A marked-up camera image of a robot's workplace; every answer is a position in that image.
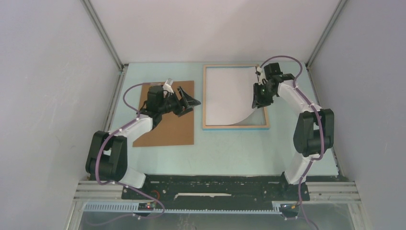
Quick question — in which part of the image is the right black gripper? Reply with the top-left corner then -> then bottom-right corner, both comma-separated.
251,82 -> 275,109

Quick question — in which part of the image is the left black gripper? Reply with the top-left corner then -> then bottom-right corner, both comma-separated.
158,87 -> 200,118

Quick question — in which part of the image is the brown cardboard backing board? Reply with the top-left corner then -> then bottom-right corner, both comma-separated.
132,81 -> 194,147

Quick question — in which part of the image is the hot air balloon photo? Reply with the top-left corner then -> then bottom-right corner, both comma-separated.
204,65 -> 258,126

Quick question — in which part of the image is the wooden picture frame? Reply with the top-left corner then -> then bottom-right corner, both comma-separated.
202,64 -> 271,130

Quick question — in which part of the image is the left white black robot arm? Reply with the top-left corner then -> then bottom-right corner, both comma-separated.
85,83 -> 201,200

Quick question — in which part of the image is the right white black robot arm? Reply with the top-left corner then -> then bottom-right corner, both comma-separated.
252,63 -> 334,200

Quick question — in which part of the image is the left small circuit board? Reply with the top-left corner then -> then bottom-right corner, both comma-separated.
137,202 -> 156,211

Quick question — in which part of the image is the small circuit board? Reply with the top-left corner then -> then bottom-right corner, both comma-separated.
280,205 -> 300,220
137,202 -> 156,211

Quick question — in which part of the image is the right small circuit board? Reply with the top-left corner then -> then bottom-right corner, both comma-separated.
280,205 -> 300,220

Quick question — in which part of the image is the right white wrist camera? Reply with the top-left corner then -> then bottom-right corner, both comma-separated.
255,66 -> 263,85

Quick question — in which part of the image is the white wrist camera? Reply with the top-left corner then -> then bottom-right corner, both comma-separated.
163,78 -> 174,93
255,66 -> 263,85

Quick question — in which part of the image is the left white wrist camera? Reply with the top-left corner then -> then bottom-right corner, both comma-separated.
163,78 -> 174,93

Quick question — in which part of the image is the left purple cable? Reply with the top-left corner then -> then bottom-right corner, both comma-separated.
82,82 -> 166,227

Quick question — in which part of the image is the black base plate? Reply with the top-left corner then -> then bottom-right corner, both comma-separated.
140,175 -> 310,211

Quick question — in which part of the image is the aluminium rail frame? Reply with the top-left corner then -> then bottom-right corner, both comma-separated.
73,181 -> 361,204

